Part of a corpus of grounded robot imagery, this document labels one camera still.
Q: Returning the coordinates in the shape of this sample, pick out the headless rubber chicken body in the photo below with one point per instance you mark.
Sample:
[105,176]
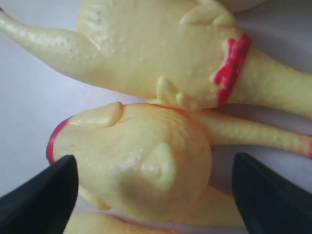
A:
[153,163]

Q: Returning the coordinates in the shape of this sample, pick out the large whole rubber chicken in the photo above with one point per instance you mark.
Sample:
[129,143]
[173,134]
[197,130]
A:
[101,223]

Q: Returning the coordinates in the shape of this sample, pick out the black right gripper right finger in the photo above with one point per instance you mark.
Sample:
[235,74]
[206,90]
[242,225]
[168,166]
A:
[269,203]

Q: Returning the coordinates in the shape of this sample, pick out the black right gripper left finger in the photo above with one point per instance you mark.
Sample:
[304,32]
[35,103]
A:
[43,204]

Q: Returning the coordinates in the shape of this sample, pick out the whole rubber chicken near bins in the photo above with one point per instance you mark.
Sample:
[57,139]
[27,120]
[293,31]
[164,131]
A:
[186,54]

